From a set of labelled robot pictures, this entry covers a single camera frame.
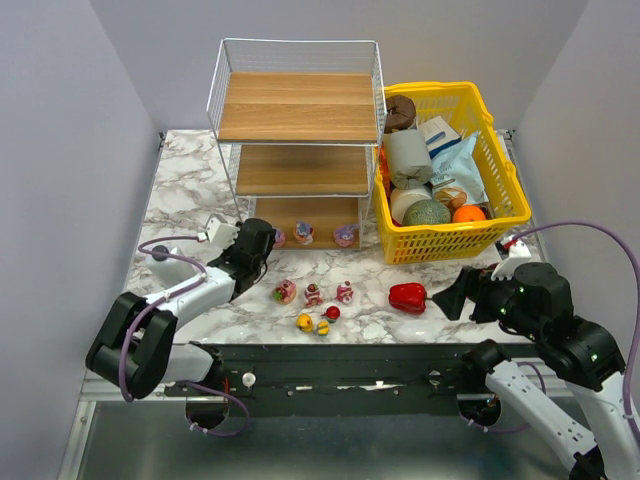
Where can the white blue box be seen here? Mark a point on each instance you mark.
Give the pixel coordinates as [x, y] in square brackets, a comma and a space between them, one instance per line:
[438, 135]

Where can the brown chocolate donut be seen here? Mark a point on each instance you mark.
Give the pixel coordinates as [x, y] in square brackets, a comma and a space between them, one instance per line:
[400, 114]

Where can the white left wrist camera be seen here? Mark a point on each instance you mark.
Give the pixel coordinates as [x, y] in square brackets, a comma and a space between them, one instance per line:
[219, 232]

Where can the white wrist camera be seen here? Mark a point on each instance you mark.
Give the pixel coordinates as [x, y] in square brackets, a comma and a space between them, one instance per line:
[219, 232]
[514, 253]

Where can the pink bear strawberry toy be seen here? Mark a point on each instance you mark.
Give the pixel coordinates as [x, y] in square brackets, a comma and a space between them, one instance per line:
[312, 295]

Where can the pink strawberry cake toy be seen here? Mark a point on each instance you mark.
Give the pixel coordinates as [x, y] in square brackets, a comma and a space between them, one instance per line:
[284, 292]

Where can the pink bear cake toy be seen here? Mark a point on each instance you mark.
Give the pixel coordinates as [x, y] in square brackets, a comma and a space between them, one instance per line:
[344, 293]

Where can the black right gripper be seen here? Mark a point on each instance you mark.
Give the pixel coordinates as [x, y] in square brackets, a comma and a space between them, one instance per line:
[476, 288]

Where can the red strawberry toy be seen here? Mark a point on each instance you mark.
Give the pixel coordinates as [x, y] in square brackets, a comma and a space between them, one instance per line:
[332, 314]

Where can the purple bunny figure toy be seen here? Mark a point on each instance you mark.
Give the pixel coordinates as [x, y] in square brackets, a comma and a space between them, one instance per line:
[345, 235]

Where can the light blue snack bag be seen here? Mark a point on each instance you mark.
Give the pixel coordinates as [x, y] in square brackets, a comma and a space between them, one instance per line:
[456, 180]

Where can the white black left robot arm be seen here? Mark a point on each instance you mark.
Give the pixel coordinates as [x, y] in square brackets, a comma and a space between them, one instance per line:
[134, 348]

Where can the white bottle grey cap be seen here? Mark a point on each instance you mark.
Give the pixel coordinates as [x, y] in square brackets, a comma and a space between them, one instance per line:
[169, 271]

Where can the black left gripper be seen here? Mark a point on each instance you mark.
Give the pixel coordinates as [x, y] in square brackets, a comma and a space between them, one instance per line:
[261, 240]

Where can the purple bunny donut toy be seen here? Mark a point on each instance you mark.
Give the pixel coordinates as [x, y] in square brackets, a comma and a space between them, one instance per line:
[303, 232]

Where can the white wire wooden shelf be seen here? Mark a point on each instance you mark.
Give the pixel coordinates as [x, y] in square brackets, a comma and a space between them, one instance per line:
[298, 125]

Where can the white cylinder container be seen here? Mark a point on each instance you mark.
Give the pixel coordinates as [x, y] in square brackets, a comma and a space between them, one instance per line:
[401, 199]

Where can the green melon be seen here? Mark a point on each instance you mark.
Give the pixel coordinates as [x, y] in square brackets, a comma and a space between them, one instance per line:
[426, 212]

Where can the yellow duck toy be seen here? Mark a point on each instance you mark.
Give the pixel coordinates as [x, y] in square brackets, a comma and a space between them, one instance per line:
[304, 323]

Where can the grey paper roll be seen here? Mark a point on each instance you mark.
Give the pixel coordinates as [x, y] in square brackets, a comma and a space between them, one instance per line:
[408, 159]

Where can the yellow plastic basket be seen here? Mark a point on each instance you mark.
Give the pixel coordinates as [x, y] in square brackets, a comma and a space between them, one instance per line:
[462, 106]

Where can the orange fruit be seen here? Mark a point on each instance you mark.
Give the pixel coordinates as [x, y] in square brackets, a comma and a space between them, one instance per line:
[468, 213]

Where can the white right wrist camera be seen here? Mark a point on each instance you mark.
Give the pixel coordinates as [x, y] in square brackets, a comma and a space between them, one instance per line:
[514, 253]

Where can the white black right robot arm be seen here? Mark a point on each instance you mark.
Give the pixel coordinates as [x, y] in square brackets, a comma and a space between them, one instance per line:
[586, 357]

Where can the red bell pepper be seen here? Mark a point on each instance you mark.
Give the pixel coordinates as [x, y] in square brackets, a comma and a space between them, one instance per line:
[408, 297]

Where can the purple bunny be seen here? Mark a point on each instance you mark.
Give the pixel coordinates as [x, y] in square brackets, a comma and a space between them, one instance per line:
[280, 239]

